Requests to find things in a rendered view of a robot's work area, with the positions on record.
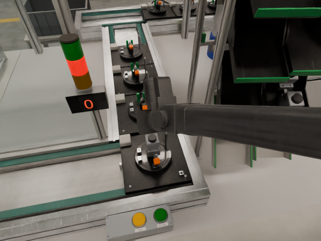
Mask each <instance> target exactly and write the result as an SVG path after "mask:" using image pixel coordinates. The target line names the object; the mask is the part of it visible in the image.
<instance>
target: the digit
mask: <svg viewBox="0 0 321 241"><path fill-rule="evenodd" d="M78 99H79V102H80V105H81V107H82V110H83V111H87V110H96V109H97V105H96V101H95V98H94V96H87V97H79V98H78Z"/></svg>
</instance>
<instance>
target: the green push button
mask: <svg viewBox="0 0 321 241"><path fill-rule="evenodd" d="M154 216H155V219H156V220H157V221H158V222H163V221H165V219H166V218H167V212H166V210H164V209H162V208H159V209H157V210H156V211H155V214H154Z"/></svg>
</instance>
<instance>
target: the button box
mask: <svg viewBox="0 0 321 241"><path fill-rule="evenodd" d="M159 208H162V209H164V210H166V212H167V218H166V219H165V221H163V222H158V221H157V220H156V219H155V216H154V214H155V211H156V210H157V209H159ZM136 213H142V214H144V216H145V223H144V225H142V226H140V227H137V226H135V225H134V223H133V216H134V215H135V214H136ZM171 230H173V220H172V216H171V210H170V206H169V204H164V205H159V206H154V207H150V208H143V209H138V210H134V211H129V212H124V213H119V214H115V215H110V216H106V236H107V240H108V241H127V240H131V239H135V238H140V237H144V236H149V235H153V234H157V233H162V232H166V231H171Z"/></svg>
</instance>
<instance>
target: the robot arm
mask: <svg viewBox="0 0 321 241"><path fill-rule="evenodd" d="M143 86H144V94H145V101H146V105H150V107H151V109H149V110H140V111H136V118H137V125H138V132H139V134H141V135H143V134H149V133H156V132H162V131H163V132H166V133H171V134H185V135H190V136H203V137H209V138H214V139H219V140H224V141H229V142H235V143H240V144H245V145H250V146H254V147H259V148H265V149H270V150H274V151H279V152H284V153H290V154H295V155H300V156H305V157H310V158H315V159H320V160H321V107H287V106H251V105H215V104H200V103H178V104H177V101H176V96H173V92H172V87H171V79H170V77H150V78H147V79H144V80H143Z"/></svg>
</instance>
